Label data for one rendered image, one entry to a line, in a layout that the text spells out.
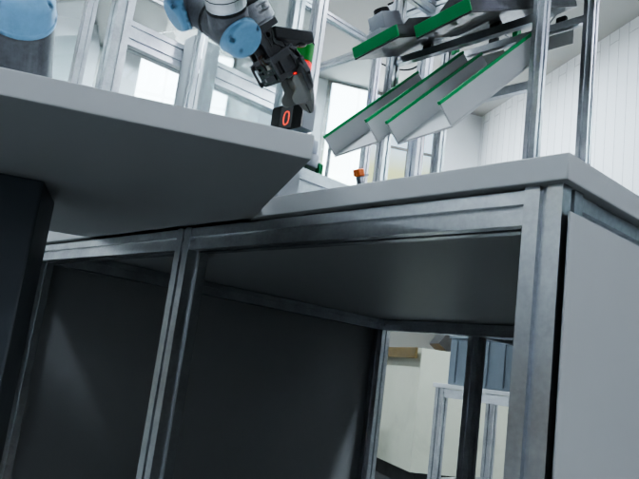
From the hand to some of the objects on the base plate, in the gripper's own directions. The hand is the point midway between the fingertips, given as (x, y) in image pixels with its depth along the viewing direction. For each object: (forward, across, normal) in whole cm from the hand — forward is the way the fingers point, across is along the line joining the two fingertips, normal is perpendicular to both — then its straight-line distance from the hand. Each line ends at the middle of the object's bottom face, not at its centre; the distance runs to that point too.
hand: (310, 105), depth 149 cm
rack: (+29, +36, -15) cm, 49 cm away
